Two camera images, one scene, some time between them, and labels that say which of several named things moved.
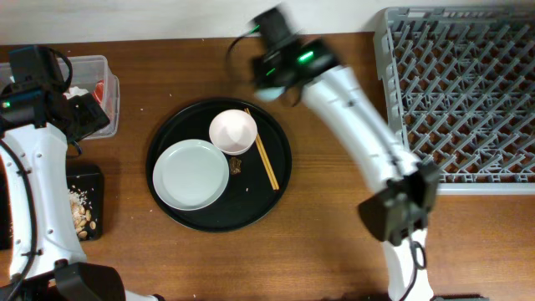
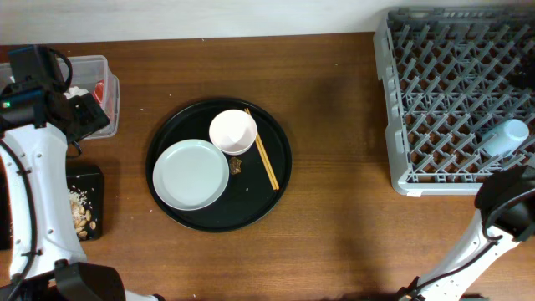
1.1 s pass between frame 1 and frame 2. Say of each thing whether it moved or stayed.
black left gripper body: stayed
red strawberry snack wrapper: stayed
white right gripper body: moved
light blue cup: moved
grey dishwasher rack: stayed
